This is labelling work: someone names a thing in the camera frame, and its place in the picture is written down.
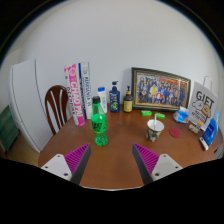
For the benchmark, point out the white bottle with blue cap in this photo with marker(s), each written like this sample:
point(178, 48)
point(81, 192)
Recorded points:
point(102, 100)

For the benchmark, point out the framed group photo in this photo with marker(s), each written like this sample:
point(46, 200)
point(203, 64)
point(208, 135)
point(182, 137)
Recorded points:
point(160, 89)

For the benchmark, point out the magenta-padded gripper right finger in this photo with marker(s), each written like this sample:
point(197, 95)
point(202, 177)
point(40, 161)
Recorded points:
point(146, 159)

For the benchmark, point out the small floral box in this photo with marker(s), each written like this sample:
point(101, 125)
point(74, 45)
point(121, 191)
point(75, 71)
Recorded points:
point(193, 128)

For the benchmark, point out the blue pump bottle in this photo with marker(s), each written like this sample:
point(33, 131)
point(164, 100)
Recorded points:
point(114, 100)

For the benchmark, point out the brown wooden chair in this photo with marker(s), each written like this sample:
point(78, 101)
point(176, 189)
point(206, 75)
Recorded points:
point(55, 106)

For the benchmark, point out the white paper gift bag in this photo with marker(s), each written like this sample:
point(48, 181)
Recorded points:
point(201, 103)

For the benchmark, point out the floral patterned paper cup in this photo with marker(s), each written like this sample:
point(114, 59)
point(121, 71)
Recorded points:
point(154, 135)

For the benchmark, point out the white remote control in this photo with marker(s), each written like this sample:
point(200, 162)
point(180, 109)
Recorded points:
point(203, 143)

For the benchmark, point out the flat round red coaster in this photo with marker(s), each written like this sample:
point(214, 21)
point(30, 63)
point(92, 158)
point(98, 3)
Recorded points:
point(174, 132)

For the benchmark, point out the puzzle cube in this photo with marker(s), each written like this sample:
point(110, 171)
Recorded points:
point(200, 124)

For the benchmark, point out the green crate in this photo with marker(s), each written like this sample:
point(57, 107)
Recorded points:
point(7, 128)

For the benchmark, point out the small green packet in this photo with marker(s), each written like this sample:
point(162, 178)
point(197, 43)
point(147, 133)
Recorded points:
point(160, 116)
point(146, 113)

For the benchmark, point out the white straw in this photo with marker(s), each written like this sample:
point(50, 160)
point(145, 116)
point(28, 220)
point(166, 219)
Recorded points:
point(154, 121)

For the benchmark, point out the blue detergent bottle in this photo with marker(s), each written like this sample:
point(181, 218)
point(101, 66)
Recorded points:
point(210, 131)

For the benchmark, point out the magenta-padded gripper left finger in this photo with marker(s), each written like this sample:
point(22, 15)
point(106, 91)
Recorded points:
point(77, 159)

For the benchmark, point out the pink shuttlecock tube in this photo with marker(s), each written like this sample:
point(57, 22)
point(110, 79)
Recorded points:
point(75, 96)

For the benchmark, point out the white refrigerator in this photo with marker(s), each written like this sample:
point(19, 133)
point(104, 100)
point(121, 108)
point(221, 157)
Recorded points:
point(26, 103)

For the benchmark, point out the green plastic drink bottle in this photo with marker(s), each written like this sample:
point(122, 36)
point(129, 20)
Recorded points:
point(99, 124)

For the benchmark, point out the amber pump bottle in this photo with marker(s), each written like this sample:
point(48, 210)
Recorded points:
point(128, 103)

